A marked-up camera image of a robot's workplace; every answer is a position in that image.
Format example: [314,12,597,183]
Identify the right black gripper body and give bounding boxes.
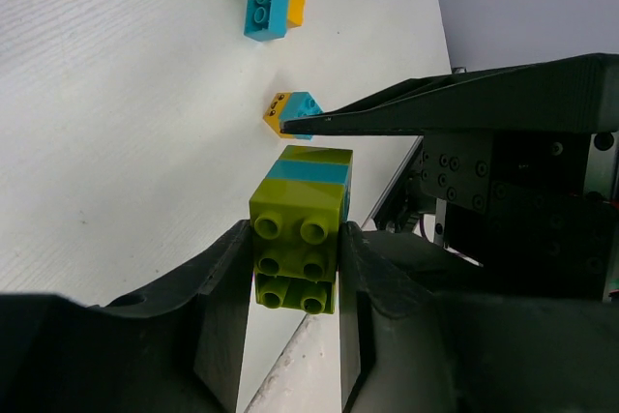
[386,132,618,297]

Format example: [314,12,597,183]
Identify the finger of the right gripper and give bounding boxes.
[280,53,618,135]

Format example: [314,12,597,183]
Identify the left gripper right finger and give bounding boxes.
[339,222,618,412]

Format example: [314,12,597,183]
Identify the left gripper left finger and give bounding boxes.
[1,221,252,412]

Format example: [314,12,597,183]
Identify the blue yellow lego cube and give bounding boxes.
[263,92,323,140]

